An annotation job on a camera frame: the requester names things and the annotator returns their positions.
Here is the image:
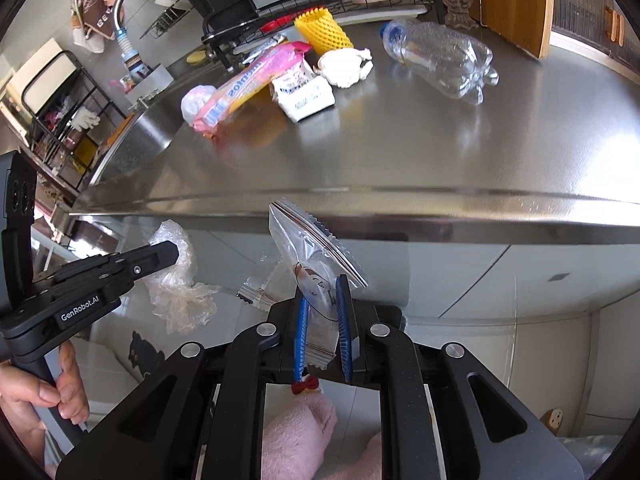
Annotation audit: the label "black wire shelf rack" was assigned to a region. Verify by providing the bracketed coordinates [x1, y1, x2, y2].
[11, 50, 126, 198]

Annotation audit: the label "white utensil caddy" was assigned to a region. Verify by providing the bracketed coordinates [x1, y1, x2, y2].
[126, 64, 174, 103]

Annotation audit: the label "steel kitchen sink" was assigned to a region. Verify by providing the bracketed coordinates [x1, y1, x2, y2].
[89, 84, 198, 188]

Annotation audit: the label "clear plastic bag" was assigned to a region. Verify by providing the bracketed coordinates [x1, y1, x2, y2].
[143, 220, 220, 335]

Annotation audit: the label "silver foil wrapper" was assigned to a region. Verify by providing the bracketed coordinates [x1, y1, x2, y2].
[242, 34, 288, 65]

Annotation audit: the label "hanging brown towel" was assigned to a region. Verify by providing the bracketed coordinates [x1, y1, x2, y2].
[70, 0, 115, 54]

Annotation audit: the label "white tissue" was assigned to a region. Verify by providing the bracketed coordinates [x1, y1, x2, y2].
[316, 48, 373, 89]

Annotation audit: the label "clear plastic water bottle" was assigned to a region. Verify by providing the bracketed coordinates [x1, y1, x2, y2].
[380, 18, 500, 106]

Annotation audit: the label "clear zip bag wrapper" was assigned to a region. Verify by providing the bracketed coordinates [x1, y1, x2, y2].
[269, 200, 369, 370]

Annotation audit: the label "faucet with blue hose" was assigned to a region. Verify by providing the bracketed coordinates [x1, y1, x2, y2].
[112, 0, 170, 86]

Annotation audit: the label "person's left hand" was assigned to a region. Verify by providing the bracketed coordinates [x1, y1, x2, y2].
[0, 341, 89, 466]

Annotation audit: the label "yellow sponge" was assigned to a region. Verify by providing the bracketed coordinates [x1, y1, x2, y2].
[186, 50, 207, 65]

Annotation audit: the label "wall wire basket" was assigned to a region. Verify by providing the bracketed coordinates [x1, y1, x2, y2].
[140, 2, 193, 39]

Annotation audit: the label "wooden cutting board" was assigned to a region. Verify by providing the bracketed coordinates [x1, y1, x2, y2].
[470, 0, 554, 58]

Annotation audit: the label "red scissors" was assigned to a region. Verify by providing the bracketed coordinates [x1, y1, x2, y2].
[259, 12, 299, 34]

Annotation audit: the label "white milk carton pack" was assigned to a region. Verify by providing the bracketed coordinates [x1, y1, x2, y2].
[270, 60, 335, 122]

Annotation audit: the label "pink snack bag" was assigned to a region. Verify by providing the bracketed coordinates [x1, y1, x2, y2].
[192, 41, 311, 136]

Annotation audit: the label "pink slipper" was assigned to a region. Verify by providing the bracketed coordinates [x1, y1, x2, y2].
[260, 392, 337, 479]
[333, 434, 382, 480]

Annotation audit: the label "yellow foam fruit net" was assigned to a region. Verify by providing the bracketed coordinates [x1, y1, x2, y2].
[294, 8, 354, 55]

